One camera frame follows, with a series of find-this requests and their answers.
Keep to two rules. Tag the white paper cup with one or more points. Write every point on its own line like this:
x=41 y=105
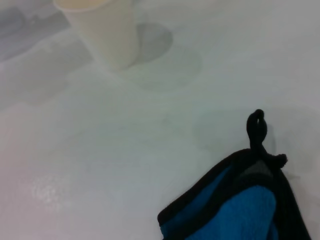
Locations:
x=107 y=30

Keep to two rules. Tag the blue rag with black trim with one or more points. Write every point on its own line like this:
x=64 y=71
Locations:
x=225 y=205

